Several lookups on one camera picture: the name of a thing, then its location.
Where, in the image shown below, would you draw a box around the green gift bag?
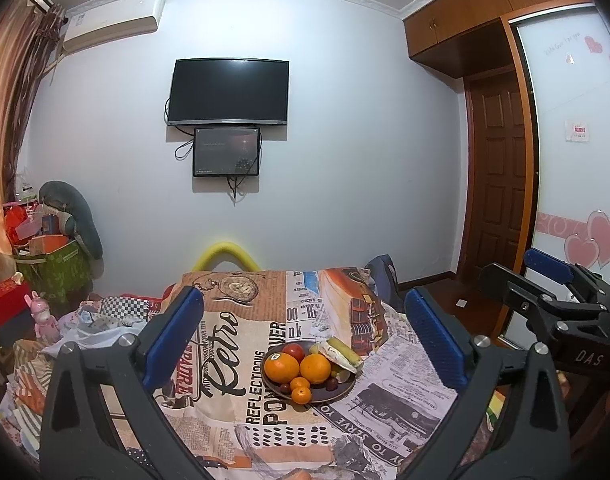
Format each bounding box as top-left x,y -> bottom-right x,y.
12,240 -> 96,306

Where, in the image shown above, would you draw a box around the dark round plate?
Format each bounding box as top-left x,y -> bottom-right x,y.
260,340 -> 358,403

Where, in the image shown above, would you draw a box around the orange cardboard box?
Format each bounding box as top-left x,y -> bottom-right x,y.
29,234 -> 68,256

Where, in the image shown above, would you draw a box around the dark blue bag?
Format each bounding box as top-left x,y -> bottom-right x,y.
362,255 -> 403,311

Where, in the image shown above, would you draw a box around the white sliding wardrobe door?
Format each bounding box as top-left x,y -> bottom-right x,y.
505,7 -> 610,351

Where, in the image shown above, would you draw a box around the red box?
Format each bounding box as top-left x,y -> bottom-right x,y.
0,280 -> 33,331

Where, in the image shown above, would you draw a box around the looped black cable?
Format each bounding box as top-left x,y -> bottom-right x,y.
174,127 -> 196,162

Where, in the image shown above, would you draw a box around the brown wooden door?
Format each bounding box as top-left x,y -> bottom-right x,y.
462,70 -> 536,281

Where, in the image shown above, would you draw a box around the small black monitor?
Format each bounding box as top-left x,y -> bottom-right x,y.
193,126 -> 262,178

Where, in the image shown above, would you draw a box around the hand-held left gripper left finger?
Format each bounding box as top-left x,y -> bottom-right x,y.
40,285 -> 210,480

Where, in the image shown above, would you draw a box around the pink label sticker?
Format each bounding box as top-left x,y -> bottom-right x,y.
565,119 -> 592,143

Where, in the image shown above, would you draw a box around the black monitor cable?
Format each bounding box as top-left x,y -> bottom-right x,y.
227,175 -> 250,206

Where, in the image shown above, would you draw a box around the black wall television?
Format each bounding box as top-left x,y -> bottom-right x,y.
167,58 -> 290,127

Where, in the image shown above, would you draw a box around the white cloth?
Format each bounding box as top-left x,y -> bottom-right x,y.
42,310 -> 150,356

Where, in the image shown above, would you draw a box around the checkered cloth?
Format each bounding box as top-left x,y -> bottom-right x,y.
97,296 -> 160,321

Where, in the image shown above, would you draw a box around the brown overhead cabinet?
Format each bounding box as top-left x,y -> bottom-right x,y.
402,0 -> 593,78

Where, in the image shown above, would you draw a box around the orange with sticker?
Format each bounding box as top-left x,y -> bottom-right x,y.
264,352 -> 300,385

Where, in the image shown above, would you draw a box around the red gift bag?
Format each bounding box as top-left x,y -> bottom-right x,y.
2,202 -> 43,246

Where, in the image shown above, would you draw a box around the white air conditioner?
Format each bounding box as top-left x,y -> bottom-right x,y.
62,0 -> 166,56

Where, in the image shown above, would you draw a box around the grey plush toy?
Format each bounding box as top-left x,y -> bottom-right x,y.
37,180 -> 104,261

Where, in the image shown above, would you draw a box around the yellow foam tube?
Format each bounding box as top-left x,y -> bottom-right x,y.
192,241 -> 260,273

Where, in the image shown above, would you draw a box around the printed retro tablecloth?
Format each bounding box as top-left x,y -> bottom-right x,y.
110,266 -> 490,480

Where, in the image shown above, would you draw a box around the brown curtain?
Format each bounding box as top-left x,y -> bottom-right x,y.
0,0 -> 66,271

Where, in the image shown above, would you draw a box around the pink heart stickers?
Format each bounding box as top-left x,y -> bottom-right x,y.
565,210 -> 610,271

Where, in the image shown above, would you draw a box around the pink bunny toy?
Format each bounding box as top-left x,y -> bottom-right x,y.
25,291 -> 60,339

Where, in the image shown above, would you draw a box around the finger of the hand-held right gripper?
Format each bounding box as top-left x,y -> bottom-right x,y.
524,247 -> 610,311
477,262 -> 608,346

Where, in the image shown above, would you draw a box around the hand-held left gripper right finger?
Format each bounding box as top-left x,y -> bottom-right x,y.
404,286 -> 570,480

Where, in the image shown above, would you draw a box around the large plain orange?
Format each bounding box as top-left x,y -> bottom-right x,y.
300,353 -> 332,385

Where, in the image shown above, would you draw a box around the yellow corn cob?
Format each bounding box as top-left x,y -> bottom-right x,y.
317,336 -> 363,373

